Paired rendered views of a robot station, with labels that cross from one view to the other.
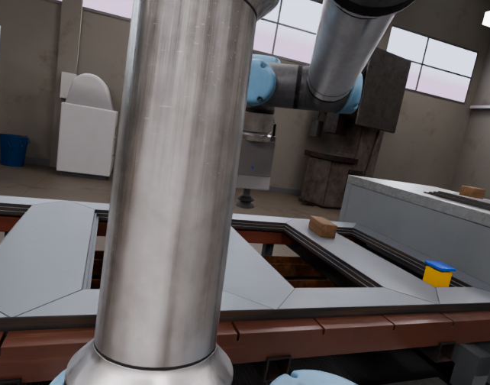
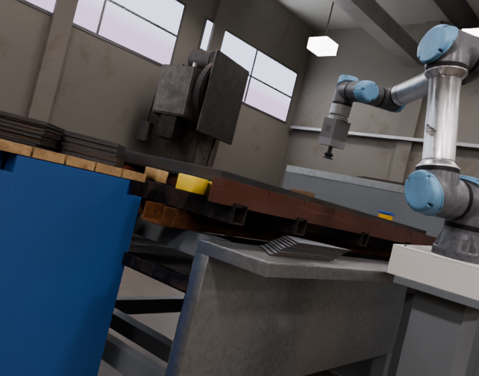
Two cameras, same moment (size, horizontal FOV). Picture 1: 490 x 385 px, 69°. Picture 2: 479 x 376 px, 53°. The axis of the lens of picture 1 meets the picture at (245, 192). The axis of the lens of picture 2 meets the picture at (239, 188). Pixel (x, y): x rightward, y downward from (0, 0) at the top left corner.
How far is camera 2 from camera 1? 139 cm
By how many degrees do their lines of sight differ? 30
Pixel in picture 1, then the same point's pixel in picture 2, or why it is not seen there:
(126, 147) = (445, 110)
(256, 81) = (372, 91)
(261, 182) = (342, 144)
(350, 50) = not seen: hidden behind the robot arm
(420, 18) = (250, 28)
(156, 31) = (453, 86)
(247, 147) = (340, 124)
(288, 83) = (380, 95)
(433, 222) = (365, 195)
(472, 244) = (392, 205)
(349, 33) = not seen: hidden behind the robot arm
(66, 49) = not seen: outside the picture
